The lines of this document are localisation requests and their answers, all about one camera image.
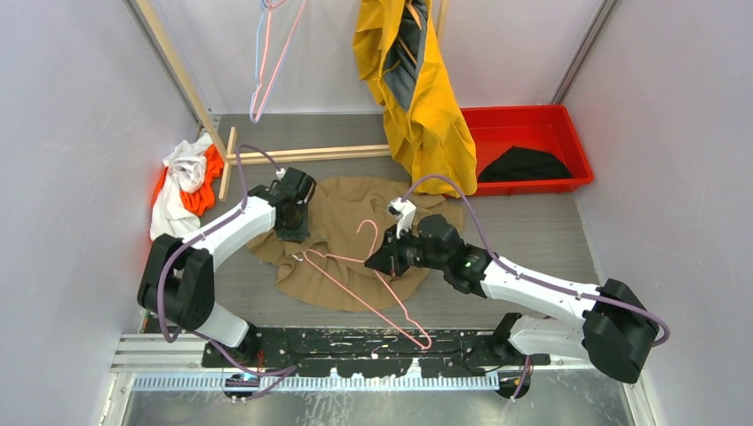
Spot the purple cable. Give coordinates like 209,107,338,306
155,144,298,403
400,173,672,402

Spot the black garment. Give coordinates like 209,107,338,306
479,146,573,183

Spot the blue wire hanger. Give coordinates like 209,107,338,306
249,1,274,124

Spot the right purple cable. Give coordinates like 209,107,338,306
400,173,672,402

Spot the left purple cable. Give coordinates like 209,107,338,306
155,144,298,403

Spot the red plastic bin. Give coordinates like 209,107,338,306
462,105,594,196

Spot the orange cloth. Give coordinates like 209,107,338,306
150,140,225,217

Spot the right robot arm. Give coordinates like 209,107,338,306
364,215,662,383

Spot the wooden clothes rack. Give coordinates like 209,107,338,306
135,0,451,204

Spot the white cloth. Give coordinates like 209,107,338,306
149,133,212,241

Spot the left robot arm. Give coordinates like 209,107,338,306
137,168,316,367

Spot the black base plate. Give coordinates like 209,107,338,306
231,327,523,378

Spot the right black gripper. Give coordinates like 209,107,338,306
366,222,448,278

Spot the yellow pleated skirt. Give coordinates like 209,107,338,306
353,0,478,197

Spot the tan brown garment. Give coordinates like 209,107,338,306
247,177,428,312

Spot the aluminium rail frame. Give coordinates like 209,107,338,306
99,327,656,425

